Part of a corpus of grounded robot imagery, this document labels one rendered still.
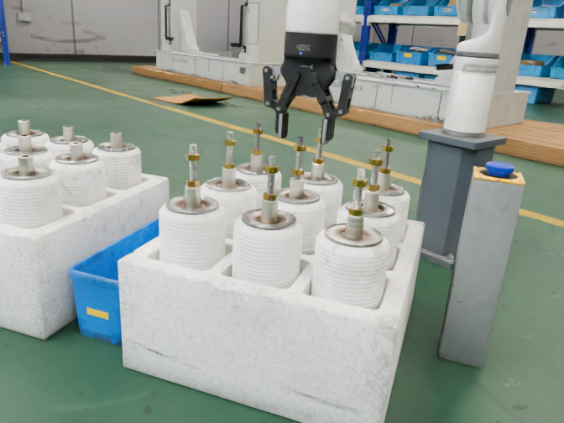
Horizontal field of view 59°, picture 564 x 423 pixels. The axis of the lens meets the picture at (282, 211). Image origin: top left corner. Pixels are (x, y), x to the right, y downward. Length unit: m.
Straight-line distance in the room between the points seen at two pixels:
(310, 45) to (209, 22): 7.49
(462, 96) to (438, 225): 0.30
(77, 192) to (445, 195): 0.78
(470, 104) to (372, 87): 2.10
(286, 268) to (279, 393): 0.17
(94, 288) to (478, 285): 0.60
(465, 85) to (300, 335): 0.73
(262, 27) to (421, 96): 1.64
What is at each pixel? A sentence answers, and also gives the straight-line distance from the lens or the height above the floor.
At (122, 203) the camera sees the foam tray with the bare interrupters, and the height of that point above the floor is 0.17.
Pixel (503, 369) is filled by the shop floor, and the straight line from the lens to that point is 0.92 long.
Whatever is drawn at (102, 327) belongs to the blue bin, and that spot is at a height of 0.03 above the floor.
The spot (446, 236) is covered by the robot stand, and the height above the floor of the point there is 0.07.
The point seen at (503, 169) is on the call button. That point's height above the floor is 0.33.
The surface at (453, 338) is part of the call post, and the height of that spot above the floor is 0.04.
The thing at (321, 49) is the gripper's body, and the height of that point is 0.48.
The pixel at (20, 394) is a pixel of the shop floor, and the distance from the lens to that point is 0.82.
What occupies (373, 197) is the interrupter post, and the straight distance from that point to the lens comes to 0.75.
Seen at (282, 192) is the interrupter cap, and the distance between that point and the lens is 0.80.
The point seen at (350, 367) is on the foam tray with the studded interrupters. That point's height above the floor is 0.11.
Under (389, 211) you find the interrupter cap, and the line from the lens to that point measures 0.76.
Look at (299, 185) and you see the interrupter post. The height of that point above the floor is 0.27.
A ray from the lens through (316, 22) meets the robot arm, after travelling 0.71.
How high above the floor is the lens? 0.49
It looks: 19 degrees down
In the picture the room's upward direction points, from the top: 4 degrees clockwise
